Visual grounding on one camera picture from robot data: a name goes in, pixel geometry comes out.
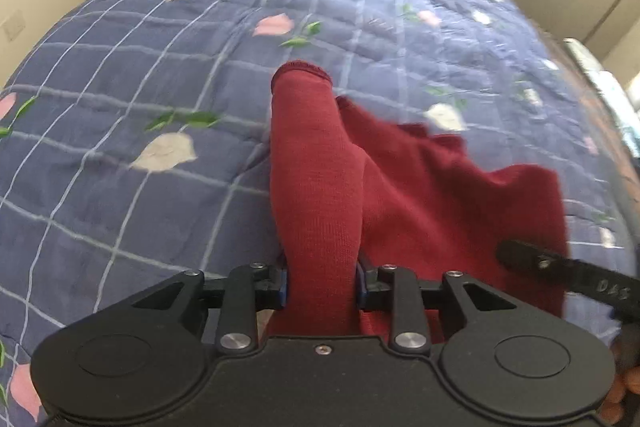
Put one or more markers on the light patterned pillow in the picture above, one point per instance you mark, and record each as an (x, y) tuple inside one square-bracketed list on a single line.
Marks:
[(605, 83)]

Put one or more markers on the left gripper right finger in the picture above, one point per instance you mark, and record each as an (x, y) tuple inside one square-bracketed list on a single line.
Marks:
[(397, 292)]

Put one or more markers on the red knit sweater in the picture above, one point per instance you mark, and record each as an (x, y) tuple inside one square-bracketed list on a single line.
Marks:
[(345, 184)]

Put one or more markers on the blue checked floral quilt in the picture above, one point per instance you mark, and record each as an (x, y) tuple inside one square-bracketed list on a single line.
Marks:
[(141, 138)]

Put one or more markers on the beige wall socket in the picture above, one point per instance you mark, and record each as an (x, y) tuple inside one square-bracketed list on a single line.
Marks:
[(13, 25)]

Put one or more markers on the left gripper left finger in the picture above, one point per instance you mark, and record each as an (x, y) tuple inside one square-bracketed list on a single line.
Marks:
[(248, 290)]

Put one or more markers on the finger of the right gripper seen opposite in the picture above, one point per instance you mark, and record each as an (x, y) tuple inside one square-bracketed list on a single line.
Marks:
[(614, 289)]

